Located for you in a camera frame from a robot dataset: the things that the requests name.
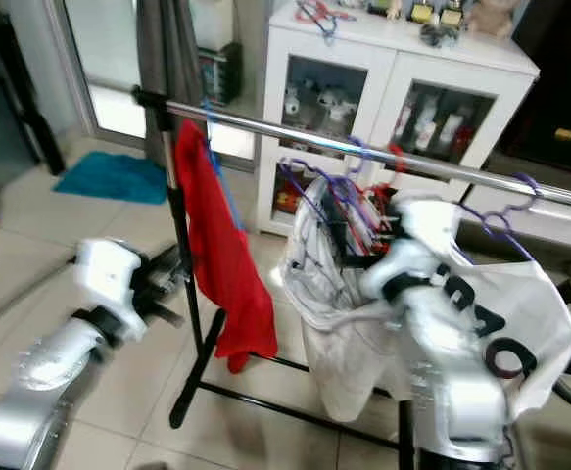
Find red and blue hanger pile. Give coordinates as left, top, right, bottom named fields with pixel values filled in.
left=293, top=0, right=359, bottom=40

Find red shirt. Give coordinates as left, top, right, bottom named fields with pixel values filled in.
left=172, top=119, right=279, bottom=375

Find white garment grey lines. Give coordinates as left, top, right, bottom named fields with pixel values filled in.
left=280, top=176, right=408, bottom=422

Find teal floor mat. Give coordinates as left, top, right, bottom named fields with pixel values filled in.
left=52, top=150, right=168, bottom=205

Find black clothes rack silver bar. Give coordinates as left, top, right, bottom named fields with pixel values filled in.
left=133, top=86, right=571, bottom=470

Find white glass-door cabinet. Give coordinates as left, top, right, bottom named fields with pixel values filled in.
left=254, top=0, right=541, bottom=236

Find white t-shirt black print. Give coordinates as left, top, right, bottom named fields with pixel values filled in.
left=398, top=191, right=571, bottom=422

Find grey curtain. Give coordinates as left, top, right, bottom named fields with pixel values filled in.
left=136, top=0, right=208, bottom=167

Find glass sliding door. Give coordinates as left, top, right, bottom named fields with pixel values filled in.
left=45, top=0, right=144, bottom=143

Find dark wooden furniture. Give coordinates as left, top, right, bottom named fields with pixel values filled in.
left=496, top=0, right=571, bottom=182

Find beige plush toy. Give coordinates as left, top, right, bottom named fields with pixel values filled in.
left=466, top=0, right=516, bottom=38

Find white plastic container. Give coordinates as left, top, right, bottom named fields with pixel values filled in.
left=189, top=0, right=237, bottom=50

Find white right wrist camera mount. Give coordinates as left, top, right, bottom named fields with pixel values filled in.
left=358, top=235, right=448, bottom=300

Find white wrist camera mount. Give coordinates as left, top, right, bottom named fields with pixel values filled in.
left=74, top=238, right=141, bottom=339
left=358, top=235, right=448, bottom=300

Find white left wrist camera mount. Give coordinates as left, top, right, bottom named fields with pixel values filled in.
left=74, top=238, right=141, bottom=339

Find purple wire hanger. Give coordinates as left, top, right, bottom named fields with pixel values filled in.
left=275, top=157, right=364, bottom=258
left=339, top=137, right=384, bottom=256
left=456, top=174, right=543, bottom=260

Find red wire hanger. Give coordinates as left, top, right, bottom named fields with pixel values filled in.
left=383, top=142, right=410, bottom=179

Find blue wire hanger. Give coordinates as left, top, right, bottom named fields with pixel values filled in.
left=199, top=98, right=242, bottom=231

